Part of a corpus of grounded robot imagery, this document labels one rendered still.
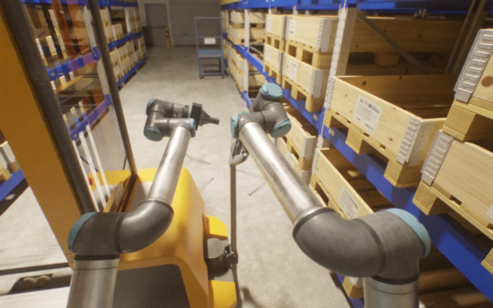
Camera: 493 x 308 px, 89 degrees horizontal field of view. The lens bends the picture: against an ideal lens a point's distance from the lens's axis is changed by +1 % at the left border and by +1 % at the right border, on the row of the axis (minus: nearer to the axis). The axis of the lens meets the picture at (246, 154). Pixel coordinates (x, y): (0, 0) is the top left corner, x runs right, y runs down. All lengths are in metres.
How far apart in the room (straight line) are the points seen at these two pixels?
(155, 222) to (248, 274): 1.59
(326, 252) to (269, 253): 1.90
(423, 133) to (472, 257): 0.49
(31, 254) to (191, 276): 1.35
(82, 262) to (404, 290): 0.77
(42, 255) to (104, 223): 1.60
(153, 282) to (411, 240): 1.19
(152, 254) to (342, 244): 0.98
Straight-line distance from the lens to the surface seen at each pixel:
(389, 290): 0.66
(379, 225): 0.60
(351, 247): 0.55
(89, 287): 0.84
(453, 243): 1.31
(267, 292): 2.23
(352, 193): 1.67
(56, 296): 2.11
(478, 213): 1.14
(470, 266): 1.29
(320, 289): 2.33
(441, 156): 1.19
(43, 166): 1.18
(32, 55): 1.03
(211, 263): 1.90
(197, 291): 1.55
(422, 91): 2.32
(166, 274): 1.43
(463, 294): 2.09
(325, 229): 0.55
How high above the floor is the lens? 1.89
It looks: 30 degrees down
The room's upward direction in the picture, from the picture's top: 1 degrees clockwise
